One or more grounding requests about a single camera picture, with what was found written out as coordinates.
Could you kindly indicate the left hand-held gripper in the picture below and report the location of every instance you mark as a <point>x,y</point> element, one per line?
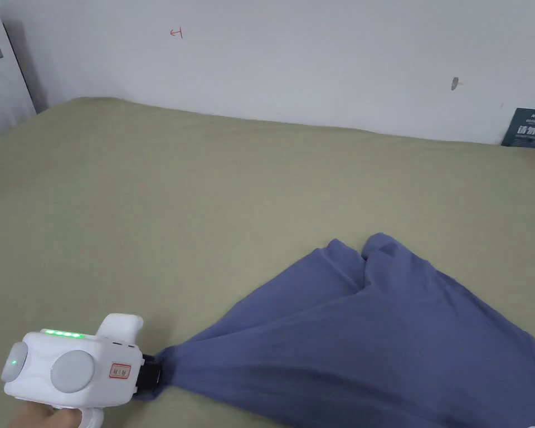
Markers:
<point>71,356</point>

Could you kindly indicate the blue shirt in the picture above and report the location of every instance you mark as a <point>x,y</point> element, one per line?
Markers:
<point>374,339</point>

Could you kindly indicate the person's left hand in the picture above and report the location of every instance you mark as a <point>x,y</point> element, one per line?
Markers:
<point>40,419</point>

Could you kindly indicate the bed with pale green sheet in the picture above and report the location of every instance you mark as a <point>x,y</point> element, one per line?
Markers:
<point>169,214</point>

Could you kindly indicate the dark sign card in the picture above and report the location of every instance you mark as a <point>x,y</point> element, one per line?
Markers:
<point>531,128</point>

